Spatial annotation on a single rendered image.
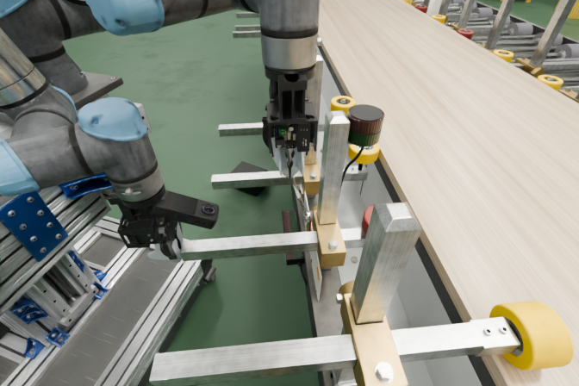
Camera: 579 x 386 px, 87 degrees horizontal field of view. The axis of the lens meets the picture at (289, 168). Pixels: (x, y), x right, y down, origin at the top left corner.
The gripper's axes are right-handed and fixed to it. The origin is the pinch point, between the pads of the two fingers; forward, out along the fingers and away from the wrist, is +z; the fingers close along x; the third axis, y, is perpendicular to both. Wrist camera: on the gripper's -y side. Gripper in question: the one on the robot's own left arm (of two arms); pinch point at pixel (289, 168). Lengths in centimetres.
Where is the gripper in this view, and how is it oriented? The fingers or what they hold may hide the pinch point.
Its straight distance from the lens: 56.5
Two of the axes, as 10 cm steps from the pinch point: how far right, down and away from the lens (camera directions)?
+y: 0.8, 6.1, -7.9
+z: 0.1, 7.9, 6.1
